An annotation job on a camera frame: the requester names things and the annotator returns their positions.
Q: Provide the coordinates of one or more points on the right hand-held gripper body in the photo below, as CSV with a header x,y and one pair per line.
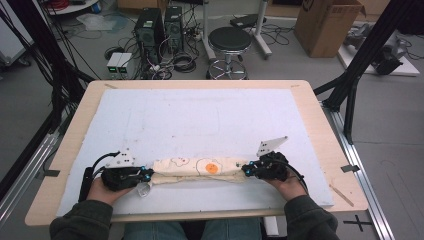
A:
x,y
271,166

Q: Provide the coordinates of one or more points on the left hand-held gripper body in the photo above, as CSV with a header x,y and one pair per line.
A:
x,y
120,178

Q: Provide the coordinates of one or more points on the cream cloth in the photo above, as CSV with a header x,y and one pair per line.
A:
x,y
200,170

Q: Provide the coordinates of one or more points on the person's left hand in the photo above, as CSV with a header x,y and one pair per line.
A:
x,y
100,193

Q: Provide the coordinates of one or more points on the person's right hand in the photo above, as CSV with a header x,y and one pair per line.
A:
x,y
290,190

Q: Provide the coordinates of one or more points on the person's left leg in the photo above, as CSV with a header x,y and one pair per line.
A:
x,y
155,231

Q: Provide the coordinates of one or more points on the person's leg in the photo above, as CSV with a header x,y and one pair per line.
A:
x,y
233,230
155,231

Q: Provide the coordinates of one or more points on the white table leg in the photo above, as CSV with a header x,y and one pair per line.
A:
x,y
271,225

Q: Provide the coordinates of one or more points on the person's right leg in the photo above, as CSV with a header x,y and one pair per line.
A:
x,y
233,230

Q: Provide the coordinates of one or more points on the white foam mat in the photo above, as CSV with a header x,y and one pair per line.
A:
x,y
186,120

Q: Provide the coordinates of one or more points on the black tape piece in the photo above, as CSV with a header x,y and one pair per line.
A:
x,y
51,173
350,168

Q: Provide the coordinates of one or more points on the thin wooden stick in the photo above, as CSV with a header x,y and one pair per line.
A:
x,y
341,195

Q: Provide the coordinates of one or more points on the black tape cross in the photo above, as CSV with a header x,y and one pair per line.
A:
x,y
358,222

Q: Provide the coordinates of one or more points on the white power supply unit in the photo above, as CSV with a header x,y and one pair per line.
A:
x,y
125,61
114,61

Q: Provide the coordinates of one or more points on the black round stool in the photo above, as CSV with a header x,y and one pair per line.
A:
x,y
230,38

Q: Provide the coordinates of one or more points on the white stand leg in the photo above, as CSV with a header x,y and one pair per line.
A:
x,y
206,30
261,30

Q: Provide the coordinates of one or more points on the large black computer tower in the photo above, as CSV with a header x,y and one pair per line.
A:
x,y
148,33

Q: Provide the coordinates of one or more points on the black flat device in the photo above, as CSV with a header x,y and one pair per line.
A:
x,y
246,20

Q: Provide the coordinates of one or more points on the slim black computer tower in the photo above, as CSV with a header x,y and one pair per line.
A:
x,y
174,28

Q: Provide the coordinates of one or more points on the cardboard box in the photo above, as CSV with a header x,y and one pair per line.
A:
x,y
325,28

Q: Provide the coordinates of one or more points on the clear plastic sheet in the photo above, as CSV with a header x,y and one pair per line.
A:
x,y
96,21

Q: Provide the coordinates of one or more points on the grey and black machine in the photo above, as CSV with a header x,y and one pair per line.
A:
x,y
388,55

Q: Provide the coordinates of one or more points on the white board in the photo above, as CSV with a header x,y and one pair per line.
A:
x,y
408,68

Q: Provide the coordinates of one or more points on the white round table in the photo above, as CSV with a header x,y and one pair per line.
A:
x,y
73,7

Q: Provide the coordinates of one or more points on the aluminium rail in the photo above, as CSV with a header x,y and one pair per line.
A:
x,y
363,176
30,166

